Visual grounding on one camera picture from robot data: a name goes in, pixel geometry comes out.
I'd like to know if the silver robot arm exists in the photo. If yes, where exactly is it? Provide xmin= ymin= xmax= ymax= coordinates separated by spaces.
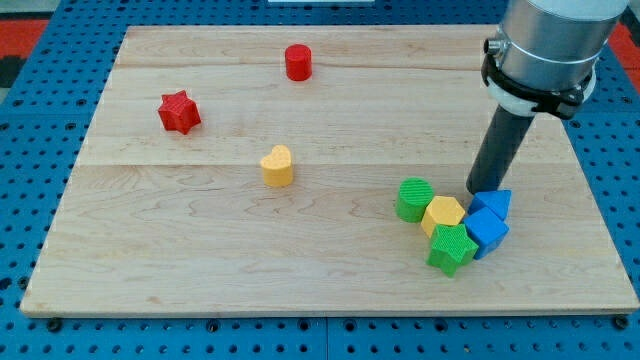
xmin=481 ymin=0 xmax=629 ymax=119

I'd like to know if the yellow hexagon block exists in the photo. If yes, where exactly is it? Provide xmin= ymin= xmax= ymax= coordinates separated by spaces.
xmin=420 ymin=196 xmax=466 ymax=237

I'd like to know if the yellow heart block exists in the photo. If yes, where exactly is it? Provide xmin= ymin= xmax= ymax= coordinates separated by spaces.
xmin=260 ymin=145 xmax=294 ymax=187

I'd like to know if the wooden board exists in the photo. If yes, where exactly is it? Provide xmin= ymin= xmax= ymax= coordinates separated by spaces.
xmin=21 ymin=25 xmax=639 ymax=318

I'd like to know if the green cylinder block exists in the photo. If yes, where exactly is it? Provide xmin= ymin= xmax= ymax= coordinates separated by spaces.
xmin=395 ymin=177 xmax=434 ymax=223

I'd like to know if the red cylinder block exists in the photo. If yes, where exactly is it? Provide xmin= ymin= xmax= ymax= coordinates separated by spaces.
xmin=284 ymin=44 xmax=312 ymax=81

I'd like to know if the green star block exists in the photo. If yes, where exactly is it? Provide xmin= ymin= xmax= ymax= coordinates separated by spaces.
xmin=425 ymin=224 xmax=479 ymax=278

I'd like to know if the red star block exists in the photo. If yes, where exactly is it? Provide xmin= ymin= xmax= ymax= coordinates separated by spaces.
xmin=158 ymin=90 xmax=201 ymax=135

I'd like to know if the blue cube block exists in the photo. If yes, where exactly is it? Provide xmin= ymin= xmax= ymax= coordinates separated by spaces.
xmin=463 ymin=207 xmax=510 ymax=260

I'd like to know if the blue triangle block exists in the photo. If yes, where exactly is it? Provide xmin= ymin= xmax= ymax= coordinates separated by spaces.
xmin=467 ymin=189 xmax=512 ymax=220

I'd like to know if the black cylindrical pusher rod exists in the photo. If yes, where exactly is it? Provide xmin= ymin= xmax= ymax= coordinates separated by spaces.
xmin=466 ymin=106 xmax=534 ymax=194

